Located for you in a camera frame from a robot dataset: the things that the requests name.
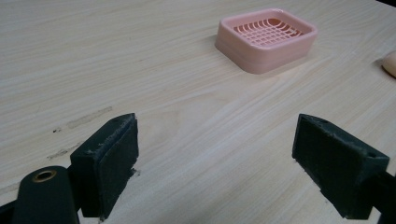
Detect pink soap dish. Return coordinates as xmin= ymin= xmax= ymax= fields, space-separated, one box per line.
xmin=214 ymin=7 xmax=318 ymax=75

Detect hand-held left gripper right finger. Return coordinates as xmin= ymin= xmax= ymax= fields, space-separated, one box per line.
xmin=291 ymin=113 xmax=390 ymax=220

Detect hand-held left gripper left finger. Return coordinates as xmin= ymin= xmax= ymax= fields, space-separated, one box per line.
xmin=69 ymin=112 xmax=140 ymax=222

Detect beige soap bar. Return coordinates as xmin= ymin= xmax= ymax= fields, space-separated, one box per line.
xmin=381 ymin=51 xmax=396 ymax=78

